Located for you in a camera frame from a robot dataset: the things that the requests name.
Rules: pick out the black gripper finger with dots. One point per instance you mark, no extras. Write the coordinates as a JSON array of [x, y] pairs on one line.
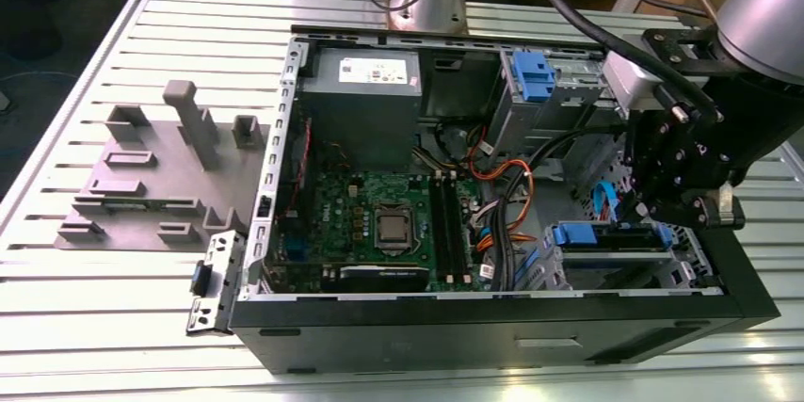
[[646, 157], [675, 195]]

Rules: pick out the silver CPU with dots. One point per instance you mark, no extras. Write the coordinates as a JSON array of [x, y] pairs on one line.
[[398, 228]]

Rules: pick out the silver disk bay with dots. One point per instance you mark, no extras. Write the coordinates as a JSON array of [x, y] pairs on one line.
[[619, 255]]

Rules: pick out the black open PC case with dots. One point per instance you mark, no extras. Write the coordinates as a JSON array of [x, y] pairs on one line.
[[440, 341]]

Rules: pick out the silver optical drive cage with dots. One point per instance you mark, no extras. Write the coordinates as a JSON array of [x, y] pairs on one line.
[[534, 124]]

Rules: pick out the grey power supply unit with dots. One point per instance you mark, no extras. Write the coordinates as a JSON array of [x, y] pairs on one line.
[[358, 129]]

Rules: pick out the black RAM slot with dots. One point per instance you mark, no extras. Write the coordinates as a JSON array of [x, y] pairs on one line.
[[460, 228], [444, 228]]

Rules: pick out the silver slot retention bracket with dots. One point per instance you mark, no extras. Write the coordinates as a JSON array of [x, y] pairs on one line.
[[223, 251]]

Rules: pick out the green RAM stick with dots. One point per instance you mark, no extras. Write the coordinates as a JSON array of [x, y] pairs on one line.
[[135, 206]]

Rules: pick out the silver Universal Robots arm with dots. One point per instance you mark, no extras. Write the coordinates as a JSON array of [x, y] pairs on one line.
[[434, 6]]

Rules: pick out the green motherboard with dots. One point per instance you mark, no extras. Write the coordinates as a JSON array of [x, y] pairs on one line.
[[352, 251]]

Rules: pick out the blue drive latch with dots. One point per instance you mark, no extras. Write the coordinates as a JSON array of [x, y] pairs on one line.
[[534, 77]]

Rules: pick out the black CPU socket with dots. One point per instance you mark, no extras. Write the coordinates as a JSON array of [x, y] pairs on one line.
[[398, 247]]

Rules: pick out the black graphics card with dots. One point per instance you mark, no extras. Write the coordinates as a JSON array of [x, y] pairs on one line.
[[376, 279]]

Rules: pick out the dark blue rear connector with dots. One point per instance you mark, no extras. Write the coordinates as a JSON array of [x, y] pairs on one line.
[[202, 277]]

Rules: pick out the hard disk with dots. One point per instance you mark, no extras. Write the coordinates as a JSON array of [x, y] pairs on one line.
[[575, 235]]

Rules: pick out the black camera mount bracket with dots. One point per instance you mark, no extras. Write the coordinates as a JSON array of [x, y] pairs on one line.
[[666, 42]]

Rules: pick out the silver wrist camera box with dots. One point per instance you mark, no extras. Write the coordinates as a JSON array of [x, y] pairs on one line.
[[631, 79]]

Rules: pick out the grey parts rack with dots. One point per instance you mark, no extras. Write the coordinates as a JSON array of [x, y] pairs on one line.
[[176, 176]]

